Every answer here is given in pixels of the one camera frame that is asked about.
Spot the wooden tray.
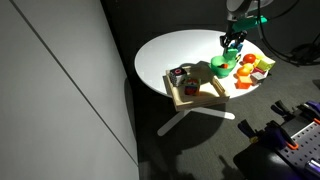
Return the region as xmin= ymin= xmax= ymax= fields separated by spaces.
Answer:
xmin=162 ymin=63 xmax=231 ymax=112

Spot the grey cube block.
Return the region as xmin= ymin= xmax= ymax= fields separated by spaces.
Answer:
xmin=250 ymin=71 xmax=267 ymax=85

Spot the orange fruit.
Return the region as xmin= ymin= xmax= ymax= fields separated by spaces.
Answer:
xmin=236 ymin=67 xmax=250 ymax=77

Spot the lime green cube block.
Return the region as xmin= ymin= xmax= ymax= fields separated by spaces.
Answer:
xmin=256 ymin=56 xmax=277 ymax=73

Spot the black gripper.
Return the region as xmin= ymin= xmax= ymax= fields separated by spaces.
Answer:
xmin=219 ymin=29 xmax=248 ymax=56

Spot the purple spring clamp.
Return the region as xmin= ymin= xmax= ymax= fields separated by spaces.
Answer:
xmin=297 ymin=100 xmax=320 ymax=127
xmin=259 ymin=121 xmax=300 ymax=152

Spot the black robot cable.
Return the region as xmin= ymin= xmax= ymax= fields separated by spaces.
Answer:
xmin=256 ymin=0 xmax=320 ymax=66

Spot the red picture cube block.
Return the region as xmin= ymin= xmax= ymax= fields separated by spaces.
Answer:
xmin=183 ymin=77 xmax=201 ymax=97

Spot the dark red block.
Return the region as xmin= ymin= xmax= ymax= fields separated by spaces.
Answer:
xmin=253 ymin=67 xmax=266 ymax=76

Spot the white table base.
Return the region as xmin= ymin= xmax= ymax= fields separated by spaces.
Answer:
xmin=156 ymin=107 xmax=236 ymax=137

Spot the orange cube block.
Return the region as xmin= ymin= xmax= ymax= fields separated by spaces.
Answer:
xmin=235 ymin=75 xmax=255 ymax=91

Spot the green bowl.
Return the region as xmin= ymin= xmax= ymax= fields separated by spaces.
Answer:
xmin=209 ymin=54 xmax=242 ymax=79

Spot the checkered cube block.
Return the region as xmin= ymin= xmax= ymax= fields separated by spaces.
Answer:
xmin=233 ymin=52 xmax=243 ymax=64

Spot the red tomato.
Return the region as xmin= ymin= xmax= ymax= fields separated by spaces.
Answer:
xmin=242 ymin=53 xmax=257 ymax=65

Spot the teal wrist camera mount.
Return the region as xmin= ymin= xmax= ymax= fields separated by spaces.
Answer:
xmin=231 ymin=15 xmax=269 ymax=33

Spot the black spring clamp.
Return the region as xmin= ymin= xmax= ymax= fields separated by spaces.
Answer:
xmin=237 ymin=119 xmax=261 ymax=142
xmin=270 ymin=99 xmax=295 ymax=118

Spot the grey perforated board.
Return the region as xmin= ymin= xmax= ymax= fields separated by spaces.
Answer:
xmin=273 ymin=121 xmax=320 ymax=172

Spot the black stand with cables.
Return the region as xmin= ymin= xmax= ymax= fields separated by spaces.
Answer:
xmin=287 ymin=31 xmax=320 ymax=68

